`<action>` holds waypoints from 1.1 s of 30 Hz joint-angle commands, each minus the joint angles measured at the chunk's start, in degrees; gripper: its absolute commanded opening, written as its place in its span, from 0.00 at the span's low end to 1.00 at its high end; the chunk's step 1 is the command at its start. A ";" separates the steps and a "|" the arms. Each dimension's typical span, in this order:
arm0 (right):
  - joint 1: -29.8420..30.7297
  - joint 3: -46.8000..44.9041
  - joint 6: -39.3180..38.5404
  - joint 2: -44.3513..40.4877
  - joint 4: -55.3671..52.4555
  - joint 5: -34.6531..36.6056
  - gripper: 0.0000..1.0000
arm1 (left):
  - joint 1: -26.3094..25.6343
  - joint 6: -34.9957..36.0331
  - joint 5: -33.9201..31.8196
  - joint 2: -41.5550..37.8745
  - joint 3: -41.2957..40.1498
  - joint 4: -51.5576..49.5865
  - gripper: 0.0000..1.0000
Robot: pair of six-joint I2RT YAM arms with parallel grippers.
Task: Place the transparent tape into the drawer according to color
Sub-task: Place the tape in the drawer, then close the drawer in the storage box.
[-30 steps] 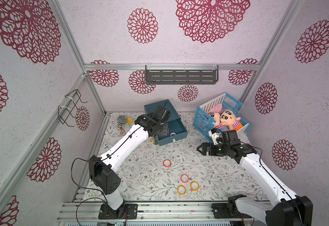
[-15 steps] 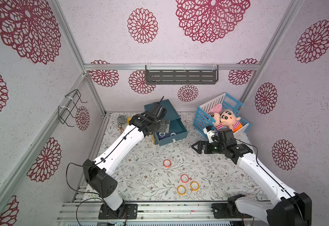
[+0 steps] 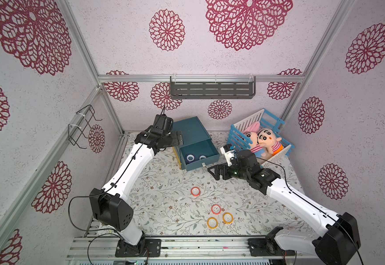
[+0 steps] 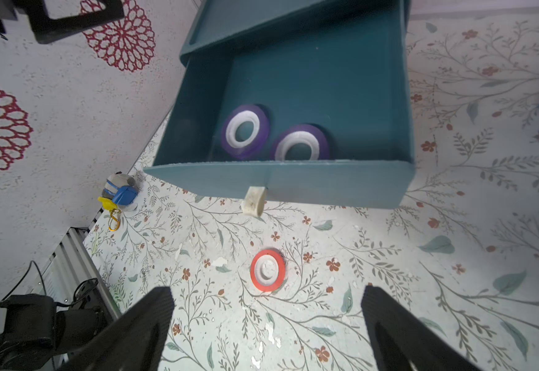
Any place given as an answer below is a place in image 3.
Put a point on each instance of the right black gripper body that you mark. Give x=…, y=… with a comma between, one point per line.
x=221, y=170

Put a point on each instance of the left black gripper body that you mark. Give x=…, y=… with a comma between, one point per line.
x=171, y=139

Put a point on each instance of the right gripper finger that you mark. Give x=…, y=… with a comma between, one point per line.
x=216, y=171
x=226, y=173

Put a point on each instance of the teal drawer cabinet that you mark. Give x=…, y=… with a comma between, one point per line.
x=197, y=142

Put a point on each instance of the red tape roll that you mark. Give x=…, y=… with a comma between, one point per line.
x=216, y=209
x=195, y=191

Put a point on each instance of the yellow tape roll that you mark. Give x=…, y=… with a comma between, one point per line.
x=227, y=218
x=212, y=223

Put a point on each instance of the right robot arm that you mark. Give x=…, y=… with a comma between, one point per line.
x=336, y=237

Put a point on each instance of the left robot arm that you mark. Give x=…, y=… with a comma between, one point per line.
x=110, y=204

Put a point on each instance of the boy plush doll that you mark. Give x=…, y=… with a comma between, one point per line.
x=268, y=140

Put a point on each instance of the blue white toy crib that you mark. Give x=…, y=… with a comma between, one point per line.
x=267, y=120

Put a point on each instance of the pink plush doll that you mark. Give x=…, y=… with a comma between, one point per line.
x=251, y=133

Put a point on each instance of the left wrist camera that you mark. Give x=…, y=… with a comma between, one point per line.
x=162, y=124

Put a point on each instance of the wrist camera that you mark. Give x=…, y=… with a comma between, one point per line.
x=229, y=153
x=162, y=124

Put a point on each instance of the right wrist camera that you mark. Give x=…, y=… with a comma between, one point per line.
x=229, y=153

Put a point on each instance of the grey wall shelf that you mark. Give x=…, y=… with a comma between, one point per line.
x=212, y=89

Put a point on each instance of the black wire wall rack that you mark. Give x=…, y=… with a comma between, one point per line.
x=77, y=130

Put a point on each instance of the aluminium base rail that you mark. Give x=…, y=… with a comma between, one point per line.
x=178, y=247

